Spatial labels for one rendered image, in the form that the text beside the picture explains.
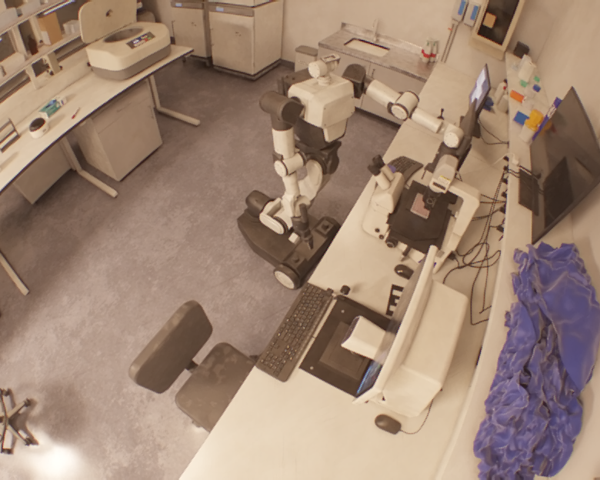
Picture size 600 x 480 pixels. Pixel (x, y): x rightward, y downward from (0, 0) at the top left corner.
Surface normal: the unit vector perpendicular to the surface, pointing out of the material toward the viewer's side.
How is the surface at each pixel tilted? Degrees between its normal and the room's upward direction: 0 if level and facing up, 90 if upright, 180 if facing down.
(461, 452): 0
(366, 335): 8
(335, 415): 0
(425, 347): 0
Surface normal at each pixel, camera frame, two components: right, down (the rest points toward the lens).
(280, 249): 0.07, -0.56
